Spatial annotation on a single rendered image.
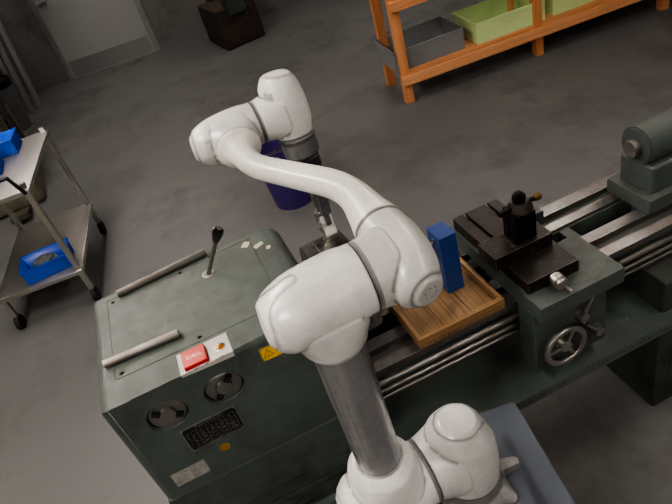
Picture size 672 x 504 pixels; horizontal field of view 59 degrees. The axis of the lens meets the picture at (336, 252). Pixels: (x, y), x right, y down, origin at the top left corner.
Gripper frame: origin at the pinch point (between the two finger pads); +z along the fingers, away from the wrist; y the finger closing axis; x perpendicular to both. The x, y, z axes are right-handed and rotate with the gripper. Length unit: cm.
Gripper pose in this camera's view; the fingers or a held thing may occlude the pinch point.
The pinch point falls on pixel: (327, 222)
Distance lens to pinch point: 158.7
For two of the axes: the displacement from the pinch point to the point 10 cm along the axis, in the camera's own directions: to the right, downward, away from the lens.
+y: -3.3, -4.1, 8.5
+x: -9.0, 4.2, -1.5
